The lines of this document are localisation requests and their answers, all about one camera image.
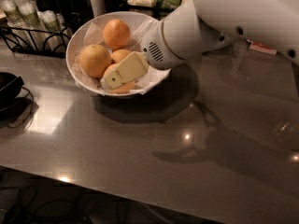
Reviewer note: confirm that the green packet stack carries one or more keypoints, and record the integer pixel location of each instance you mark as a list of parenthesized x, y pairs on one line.
[(168, 4)]

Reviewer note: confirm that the white paper bowl liner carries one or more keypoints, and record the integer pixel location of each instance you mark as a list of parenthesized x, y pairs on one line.
[(90, 34)]

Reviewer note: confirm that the white cylindrical container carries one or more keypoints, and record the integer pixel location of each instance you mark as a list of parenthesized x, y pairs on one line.
[(96, 0)]

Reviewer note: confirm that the small middle orange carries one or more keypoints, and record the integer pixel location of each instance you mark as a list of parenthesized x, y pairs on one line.
[(118, 55)]

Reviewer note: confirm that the black pan with wire stand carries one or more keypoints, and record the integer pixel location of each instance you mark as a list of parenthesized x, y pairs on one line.
[(16, 101)]

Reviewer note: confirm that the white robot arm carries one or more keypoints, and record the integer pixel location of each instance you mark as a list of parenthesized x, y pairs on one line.
[(199, 26)]

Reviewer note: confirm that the white bowl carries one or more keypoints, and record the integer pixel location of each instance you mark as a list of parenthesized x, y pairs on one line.
[(78, 41)]

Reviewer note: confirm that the middle paper cup stack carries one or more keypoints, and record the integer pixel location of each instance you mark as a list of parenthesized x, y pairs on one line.
[(29, 15)]

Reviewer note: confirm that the left paper cup stack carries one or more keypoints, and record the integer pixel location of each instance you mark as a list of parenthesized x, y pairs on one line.
[(12, 12)]

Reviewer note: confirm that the paper cup stack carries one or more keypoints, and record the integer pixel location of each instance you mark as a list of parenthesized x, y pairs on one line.
[(52, 26), (12, 12), (29, 15)]

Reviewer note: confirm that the black wire cup rack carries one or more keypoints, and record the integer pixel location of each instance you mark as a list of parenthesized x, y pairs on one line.
[(39, 42)]

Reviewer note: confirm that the right paper cup stack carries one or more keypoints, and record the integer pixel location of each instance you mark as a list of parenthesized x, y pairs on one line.
[(52, 26)]

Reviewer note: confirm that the red white card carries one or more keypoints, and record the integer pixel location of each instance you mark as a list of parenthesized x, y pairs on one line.
[(262, 48)]

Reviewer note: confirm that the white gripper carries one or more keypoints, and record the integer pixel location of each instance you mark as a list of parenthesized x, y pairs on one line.
[(153, 48)]

